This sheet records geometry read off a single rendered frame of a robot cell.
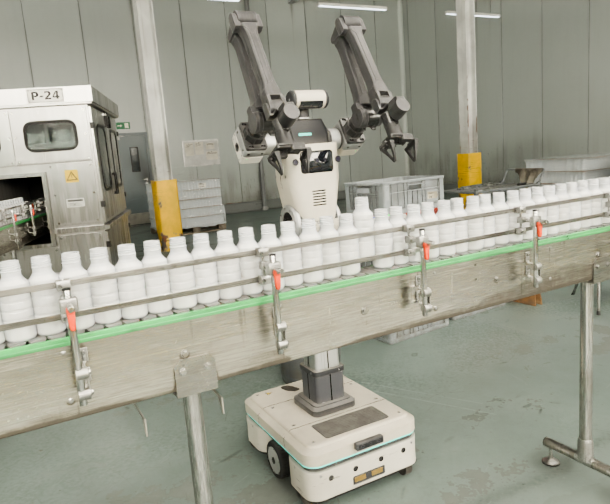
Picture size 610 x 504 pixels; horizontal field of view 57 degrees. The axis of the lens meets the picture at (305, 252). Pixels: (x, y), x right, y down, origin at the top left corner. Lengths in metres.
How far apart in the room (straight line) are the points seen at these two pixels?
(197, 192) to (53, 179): 6.18
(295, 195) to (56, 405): 1.25
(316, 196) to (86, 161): 3.02
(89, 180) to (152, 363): 3.72
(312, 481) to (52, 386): 1.23
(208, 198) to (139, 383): 9.77
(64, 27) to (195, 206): 5.01
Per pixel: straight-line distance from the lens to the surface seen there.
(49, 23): 13.72
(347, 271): 1.52
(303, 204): 2.21
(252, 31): 2.16
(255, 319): 1.38
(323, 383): 2.42
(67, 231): 4.98
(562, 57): 13.53
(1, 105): 5.07
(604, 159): 8.70
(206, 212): 11.02
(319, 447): 2.23
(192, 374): 1.36
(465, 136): 11.58
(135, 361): 1.32
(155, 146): 9.17
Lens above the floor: 1.33
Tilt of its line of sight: 10 degrees down
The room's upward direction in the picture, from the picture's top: 4 degrees counter-clockwise
